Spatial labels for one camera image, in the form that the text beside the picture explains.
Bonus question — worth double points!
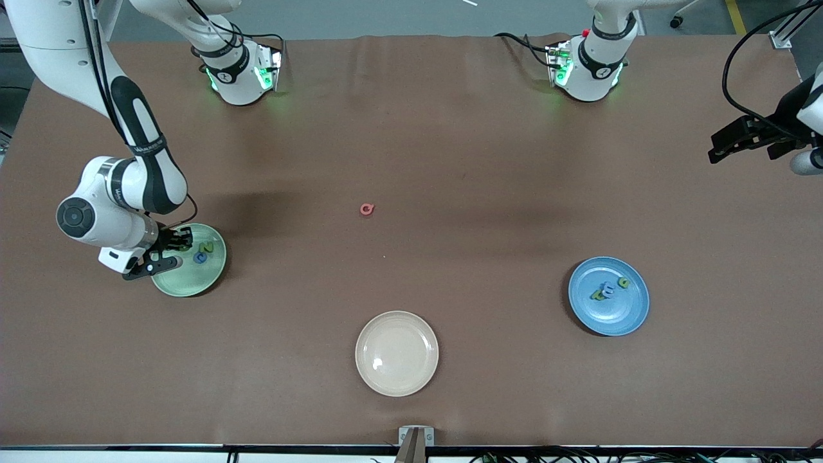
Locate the blue plate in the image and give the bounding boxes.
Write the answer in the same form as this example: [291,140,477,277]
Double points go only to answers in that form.
[568,257,650,337]

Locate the tangled black cables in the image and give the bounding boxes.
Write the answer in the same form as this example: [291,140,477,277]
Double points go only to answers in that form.
[469,450,823,463]

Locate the chair leg with caster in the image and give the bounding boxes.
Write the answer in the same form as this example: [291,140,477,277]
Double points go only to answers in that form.
[669,0,701,30]

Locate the brown table cover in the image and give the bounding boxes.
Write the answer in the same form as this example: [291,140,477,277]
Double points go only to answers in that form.
[0,33,823,448]

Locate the beige plate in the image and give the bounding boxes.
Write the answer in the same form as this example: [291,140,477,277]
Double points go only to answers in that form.
[355,311,440,397]

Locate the black arm base cable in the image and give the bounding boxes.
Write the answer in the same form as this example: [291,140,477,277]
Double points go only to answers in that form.
[190,0,285,52]
[494,32,555,68]

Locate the black left arm base cable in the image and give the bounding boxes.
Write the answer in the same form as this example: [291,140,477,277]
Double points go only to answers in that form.
[494,32,555,68]

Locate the right arm base connector bracket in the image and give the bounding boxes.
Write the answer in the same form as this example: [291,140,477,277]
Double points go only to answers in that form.
[254,44,284,92]

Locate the black right arm base cable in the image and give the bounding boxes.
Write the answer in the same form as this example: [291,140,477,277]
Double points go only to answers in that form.
[190,0,285,52]

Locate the light green plate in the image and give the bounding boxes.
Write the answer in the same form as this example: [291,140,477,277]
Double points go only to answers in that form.
[151,222,228,298]

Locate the left arm base connector bracket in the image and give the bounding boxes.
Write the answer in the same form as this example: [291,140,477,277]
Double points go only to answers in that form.
[547,40,574,87]

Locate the black table edge strip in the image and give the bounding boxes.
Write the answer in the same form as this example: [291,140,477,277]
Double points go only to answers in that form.
[0,443,823,454]

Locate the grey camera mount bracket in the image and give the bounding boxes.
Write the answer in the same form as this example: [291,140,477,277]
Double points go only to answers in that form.
[393,426,435,463]

